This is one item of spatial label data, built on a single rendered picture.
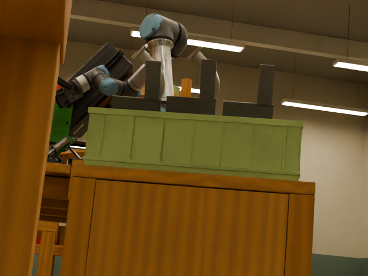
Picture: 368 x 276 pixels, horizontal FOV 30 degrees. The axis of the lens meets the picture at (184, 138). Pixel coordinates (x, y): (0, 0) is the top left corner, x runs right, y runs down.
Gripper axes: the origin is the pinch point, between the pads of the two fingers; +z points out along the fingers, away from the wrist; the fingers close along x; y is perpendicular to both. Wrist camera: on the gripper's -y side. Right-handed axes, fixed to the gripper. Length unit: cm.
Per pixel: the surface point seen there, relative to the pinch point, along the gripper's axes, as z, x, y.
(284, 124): -34, -141, 36
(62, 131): -5.1, 8.2, 16.9
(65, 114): -11.1, 11.5, 11.3
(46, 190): 21, -49, 30
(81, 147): -12.5, 24.6, 29.4
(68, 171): 12, -58, 27
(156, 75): -15, -116, 8
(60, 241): -10, 316, 124
